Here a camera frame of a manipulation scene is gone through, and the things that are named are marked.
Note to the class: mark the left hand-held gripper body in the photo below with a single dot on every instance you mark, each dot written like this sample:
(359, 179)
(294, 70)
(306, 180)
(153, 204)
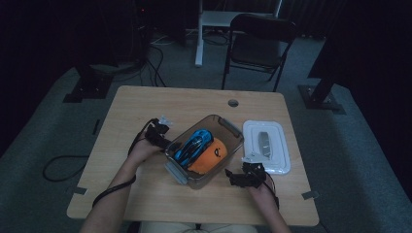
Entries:
(157, 132)

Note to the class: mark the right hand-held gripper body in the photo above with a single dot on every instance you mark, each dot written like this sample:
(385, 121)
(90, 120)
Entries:
(254, 174)

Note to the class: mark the blue toy car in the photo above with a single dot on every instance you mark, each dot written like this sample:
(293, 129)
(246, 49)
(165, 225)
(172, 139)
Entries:
(194, 144)

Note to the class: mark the orange soft toy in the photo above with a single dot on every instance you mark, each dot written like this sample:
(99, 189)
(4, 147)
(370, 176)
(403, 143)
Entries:
(210, 157)

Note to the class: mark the clear grey plastic storage box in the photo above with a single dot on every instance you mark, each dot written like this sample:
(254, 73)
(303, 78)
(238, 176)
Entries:
(226, 136)

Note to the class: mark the person's right hand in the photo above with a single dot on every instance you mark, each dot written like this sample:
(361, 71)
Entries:
(262, 194)

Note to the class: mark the person's left hand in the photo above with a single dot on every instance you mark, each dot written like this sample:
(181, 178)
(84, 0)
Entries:
(142, 152)

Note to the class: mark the grey computer mouse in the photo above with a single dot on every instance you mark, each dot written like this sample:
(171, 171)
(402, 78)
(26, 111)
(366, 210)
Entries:
(265, 144)

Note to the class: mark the white storage box lid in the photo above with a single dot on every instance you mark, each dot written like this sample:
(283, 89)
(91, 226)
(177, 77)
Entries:
(280, 145)

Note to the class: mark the grey tape piece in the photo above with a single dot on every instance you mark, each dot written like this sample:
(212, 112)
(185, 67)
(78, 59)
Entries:
(310, 195)
(77, 190)

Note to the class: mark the small black floor strip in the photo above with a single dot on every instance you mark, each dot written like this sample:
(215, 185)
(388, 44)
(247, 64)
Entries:
(96, 126)

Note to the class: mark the person's light trousers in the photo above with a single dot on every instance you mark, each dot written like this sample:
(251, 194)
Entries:
(168, 228)

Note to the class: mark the black stand base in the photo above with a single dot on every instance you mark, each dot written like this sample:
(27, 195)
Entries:
(319, 97)
(89, 90)

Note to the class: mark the black folding chair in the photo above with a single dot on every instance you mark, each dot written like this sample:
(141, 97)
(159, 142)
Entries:
(256, 48)

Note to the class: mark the white desk frame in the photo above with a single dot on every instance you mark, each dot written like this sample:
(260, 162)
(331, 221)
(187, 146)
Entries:
(200, 39)

